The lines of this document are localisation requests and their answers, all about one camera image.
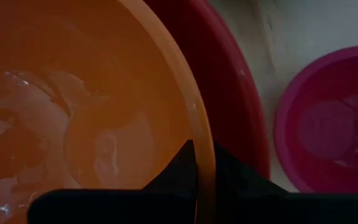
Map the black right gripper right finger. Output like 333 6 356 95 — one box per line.
213 140 358 224

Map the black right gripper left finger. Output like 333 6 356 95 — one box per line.
26 139 198 224

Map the small magenta plastic bowl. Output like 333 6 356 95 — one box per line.
273 45 358 194

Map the orange plastic bowl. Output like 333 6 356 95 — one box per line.
0 0 217 224

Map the large red plastic bowl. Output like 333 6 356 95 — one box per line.
143 0 272 181

